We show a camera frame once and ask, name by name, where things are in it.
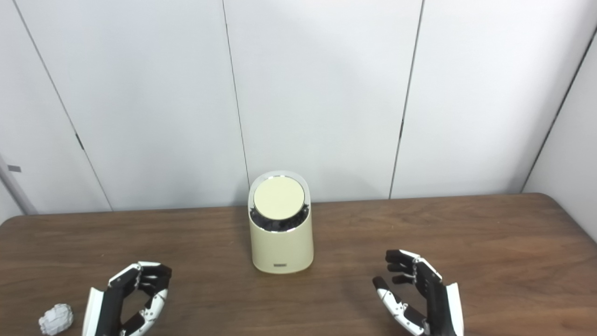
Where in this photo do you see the grey wall corner post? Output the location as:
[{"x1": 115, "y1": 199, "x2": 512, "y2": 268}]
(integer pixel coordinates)
[{"x1": 0, "y1": 154, "x2": 38, "y2": 215}]

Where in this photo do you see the cream-colored bin with lid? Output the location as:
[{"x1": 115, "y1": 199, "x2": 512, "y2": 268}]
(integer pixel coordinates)
[{"x1": 248, "y1": 171, "x2": 314, "y2": 274}]

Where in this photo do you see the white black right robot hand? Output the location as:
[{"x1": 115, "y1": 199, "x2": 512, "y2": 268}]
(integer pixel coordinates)
[{"x1": 372, "y1": 249, "x2": 465, "y2": 336}]

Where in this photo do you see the white paper ball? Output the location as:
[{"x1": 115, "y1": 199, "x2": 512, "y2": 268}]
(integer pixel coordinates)
[{"x1": 39, "y1": 304, "x2": 74, "y2": 336}]

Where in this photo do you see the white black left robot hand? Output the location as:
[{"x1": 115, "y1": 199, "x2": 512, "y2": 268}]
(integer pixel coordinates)
[{"x1": 82, "y1": 261, "x2": 173, "y2": 336}]

